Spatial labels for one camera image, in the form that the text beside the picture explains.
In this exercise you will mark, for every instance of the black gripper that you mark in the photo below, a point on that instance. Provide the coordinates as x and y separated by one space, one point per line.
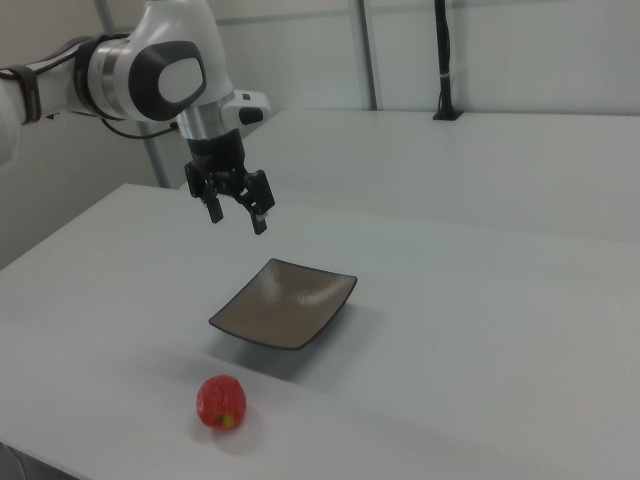
221 159

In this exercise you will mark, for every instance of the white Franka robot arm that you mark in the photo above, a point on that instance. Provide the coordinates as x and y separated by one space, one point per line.
125 65

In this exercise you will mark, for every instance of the square brown ceramic plate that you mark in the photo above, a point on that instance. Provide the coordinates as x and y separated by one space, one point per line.
285 305

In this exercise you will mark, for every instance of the red apple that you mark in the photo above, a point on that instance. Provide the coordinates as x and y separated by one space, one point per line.
222 403

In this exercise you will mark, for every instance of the black pole with base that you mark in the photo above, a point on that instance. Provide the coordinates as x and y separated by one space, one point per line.
445 65

